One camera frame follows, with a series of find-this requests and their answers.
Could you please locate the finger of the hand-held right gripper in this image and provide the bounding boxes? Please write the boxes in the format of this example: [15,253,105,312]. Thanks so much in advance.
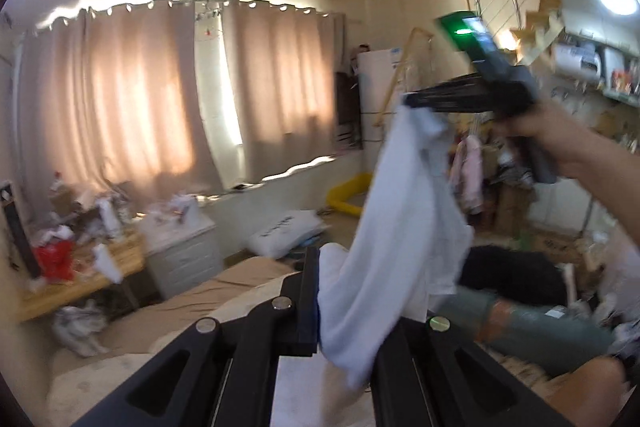
[402,93,533,114]
[414,74,527,98]

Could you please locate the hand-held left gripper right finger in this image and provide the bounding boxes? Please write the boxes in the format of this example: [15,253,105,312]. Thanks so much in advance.
[369,315,576,427]

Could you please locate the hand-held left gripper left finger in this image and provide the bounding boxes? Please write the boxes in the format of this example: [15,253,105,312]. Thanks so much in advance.
[70,246,321,427]

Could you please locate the pale blue white t-shirt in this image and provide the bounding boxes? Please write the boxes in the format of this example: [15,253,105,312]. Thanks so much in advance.
[272,104,476,427]

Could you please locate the person's right forearm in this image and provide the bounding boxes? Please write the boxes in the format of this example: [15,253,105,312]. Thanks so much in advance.
[550,107,640,253]

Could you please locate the wooden clothes rack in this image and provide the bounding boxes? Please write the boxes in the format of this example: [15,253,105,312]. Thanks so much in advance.
[372,27,436,128]

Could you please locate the pink white hanging clothes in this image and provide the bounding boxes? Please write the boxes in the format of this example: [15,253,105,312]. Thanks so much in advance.
[450,134,486,214]

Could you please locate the person's right hand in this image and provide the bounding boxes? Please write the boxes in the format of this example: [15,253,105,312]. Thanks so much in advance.
[492,99,577,180]

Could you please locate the white pillow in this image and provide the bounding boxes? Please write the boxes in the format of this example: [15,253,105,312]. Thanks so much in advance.
[247,209,326,258]

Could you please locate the white fridge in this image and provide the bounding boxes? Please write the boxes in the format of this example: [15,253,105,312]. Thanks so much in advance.
[357,47,406,148]

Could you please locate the yellow inflatable tub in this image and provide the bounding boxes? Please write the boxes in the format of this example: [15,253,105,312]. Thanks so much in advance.
[327,173,375,217]

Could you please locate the dark cabinet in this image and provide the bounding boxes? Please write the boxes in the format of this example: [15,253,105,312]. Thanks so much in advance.
[334,72,364,151]

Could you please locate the teal padded headboard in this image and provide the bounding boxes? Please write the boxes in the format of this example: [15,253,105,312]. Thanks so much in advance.
[440,289,617,378]

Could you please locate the black cloth bundle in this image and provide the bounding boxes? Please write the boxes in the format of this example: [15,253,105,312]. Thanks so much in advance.
[460,247,571,308]

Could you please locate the white drawer cabinet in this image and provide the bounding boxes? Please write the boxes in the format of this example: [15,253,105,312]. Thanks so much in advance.
[140,207,226,299]

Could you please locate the round ceiling lamp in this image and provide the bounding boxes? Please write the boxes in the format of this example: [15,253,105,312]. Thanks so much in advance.
[599,0,640,15]

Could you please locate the person's bare leg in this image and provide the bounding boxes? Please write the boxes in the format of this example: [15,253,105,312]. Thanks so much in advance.
[542,354,631,427]

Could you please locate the beige curtain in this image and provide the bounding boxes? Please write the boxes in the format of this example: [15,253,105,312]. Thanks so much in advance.
[220,0,347,185]
[17,0,223,218]

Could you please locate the cream printed bed sheet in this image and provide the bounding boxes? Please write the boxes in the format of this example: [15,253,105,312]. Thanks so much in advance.
[47,277,301,427]

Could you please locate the wooden desk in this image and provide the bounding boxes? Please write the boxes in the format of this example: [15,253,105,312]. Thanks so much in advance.
[17,237,146,323]

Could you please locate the red plastic bag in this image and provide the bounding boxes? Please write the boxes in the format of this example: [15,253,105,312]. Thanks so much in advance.
[32,239,76,283]

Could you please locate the black speaker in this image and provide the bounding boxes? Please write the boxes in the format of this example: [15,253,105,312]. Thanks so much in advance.
[0,179,43,280]

